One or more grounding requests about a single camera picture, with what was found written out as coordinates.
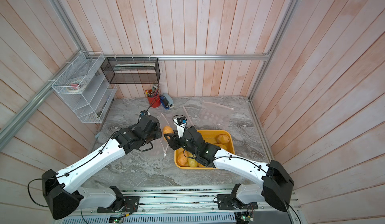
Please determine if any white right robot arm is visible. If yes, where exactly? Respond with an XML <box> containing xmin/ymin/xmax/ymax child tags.
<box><xmin>163</xmin><ymin>127</ymin><xmax>294</xmax><ymax>212</ymax></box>

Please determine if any red metal pencil bucket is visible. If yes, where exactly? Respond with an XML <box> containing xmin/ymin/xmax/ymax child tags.
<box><xmin>147</xmin><ymin>94</ymin><xmax>161</xmax><ymax>108</ymax></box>

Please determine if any white wire mesh shelf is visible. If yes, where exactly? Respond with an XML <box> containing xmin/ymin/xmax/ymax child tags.
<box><xmin>52</xmin><ymin>51</ymin><xmax>117</xmax><ymax>124</ymax></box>

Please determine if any coloured pencils bunch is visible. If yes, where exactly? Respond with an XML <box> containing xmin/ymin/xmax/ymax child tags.
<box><xmin>145</xmin><ymin>83</ymin><xmax>159</xmax><ymax>98</ymax></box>

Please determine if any tape roll on shelf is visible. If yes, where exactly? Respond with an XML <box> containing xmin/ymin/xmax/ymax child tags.
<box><xmin>66</xmin><ymin>79</ymin><xmax>86</xmax><ymax>93</ymax></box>

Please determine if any black mesh wall basket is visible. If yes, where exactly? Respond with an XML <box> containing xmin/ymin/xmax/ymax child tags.
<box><xmin>101</xmin><ymin>57</ymin><xmax>160</xmax><ymax>84</ymax></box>

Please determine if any clear zipper bag pink zip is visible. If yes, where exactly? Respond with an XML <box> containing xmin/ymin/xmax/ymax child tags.
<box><xmin>150</xmin><ymin>114</ymin><xmax>172</xmax><ymax>157</ymax></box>

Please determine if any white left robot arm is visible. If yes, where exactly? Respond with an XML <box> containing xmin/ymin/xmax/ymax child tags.
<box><xmin>42</xmin><ymin>115</ymin><xmax>162</xmax><ymax>220</ymax></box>

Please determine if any light blue stapler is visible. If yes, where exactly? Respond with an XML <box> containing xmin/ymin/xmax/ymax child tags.
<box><xmin>163</xmin><ymin>93</ymin><xmax>174</xmax><ymax>109</ymax></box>

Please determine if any yellow plastic tray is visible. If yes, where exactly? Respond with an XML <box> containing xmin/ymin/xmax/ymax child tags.
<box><xmin>174</xmin><ymin>130</ymin><xmax>235</xmax><ymax>170</ymax></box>

